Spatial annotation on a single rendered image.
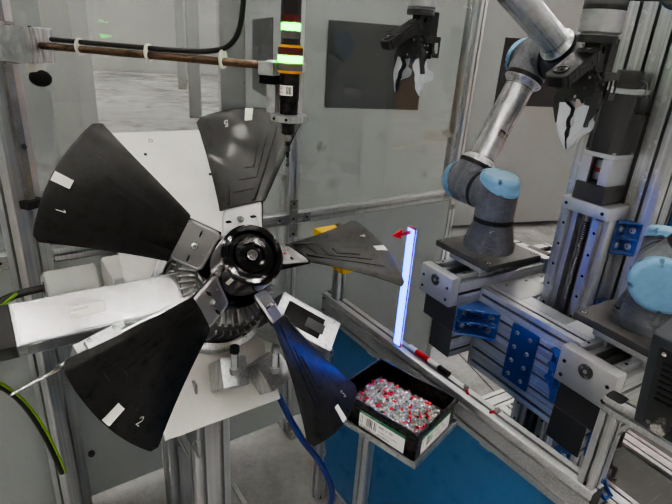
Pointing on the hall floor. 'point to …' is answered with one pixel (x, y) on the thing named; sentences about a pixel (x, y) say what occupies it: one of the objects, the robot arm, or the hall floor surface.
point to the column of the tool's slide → (69, 447)
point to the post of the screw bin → (363, 471)
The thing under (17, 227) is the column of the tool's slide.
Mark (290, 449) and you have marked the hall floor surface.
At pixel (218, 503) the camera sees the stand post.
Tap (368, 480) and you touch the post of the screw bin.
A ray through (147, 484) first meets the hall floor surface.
